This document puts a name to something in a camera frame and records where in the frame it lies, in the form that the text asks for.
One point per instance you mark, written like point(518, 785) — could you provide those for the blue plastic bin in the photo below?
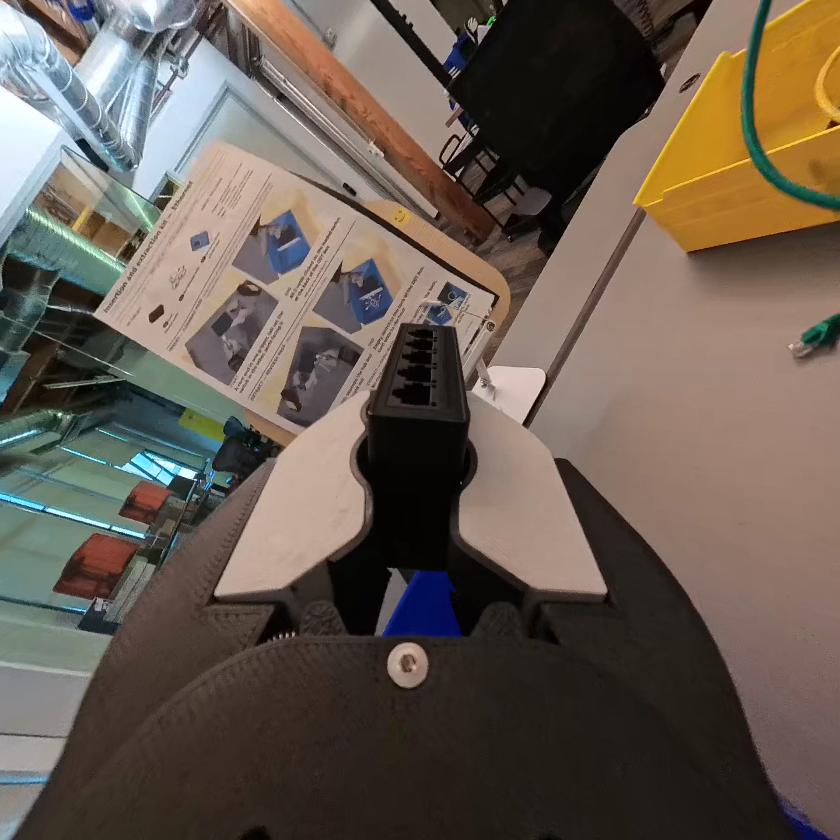
point(420, 604)

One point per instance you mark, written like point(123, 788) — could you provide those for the black ethernet switch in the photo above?
point(420, 459)

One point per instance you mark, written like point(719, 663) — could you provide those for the wooden post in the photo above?
point(367, 111)

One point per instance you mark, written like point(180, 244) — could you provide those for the silver ventilation ducts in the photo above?
point(65, 72)

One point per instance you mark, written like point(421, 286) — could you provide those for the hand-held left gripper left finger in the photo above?
point(308, 512)

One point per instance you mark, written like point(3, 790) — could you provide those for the wooden instruction board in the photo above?
point(262, 295)

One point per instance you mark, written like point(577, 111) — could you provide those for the yellow plastic bin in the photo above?
point(722, 184)

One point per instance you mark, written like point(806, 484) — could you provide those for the blue office chair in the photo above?
point(243, 446)

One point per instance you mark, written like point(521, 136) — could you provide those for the black metal cart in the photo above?
point(459, 141)

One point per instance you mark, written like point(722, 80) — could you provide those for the black office chair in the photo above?
point(558, 79)

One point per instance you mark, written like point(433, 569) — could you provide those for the white door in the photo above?
point(216, 138)

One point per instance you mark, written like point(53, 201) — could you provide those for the yellow pillar guard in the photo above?
point(202, 424)

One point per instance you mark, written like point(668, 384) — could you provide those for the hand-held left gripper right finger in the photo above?
point(531, 518)

